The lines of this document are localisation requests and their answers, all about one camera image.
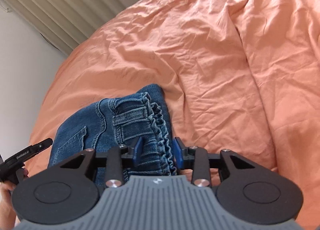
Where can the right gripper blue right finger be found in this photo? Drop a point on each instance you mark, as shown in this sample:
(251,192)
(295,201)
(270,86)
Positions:
(181,154)

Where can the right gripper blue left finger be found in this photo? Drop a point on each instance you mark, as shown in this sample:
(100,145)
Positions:
(135,150)

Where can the blue denim pants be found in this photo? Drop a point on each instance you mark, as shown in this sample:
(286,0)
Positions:
(115,121)

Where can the person's left hand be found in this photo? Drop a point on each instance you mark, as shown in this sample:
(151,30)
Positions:
(7,213)

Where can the orange bed sheet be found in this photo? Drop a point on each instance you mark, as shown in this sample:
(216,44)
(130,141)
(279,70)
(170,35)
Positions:
(238,74)

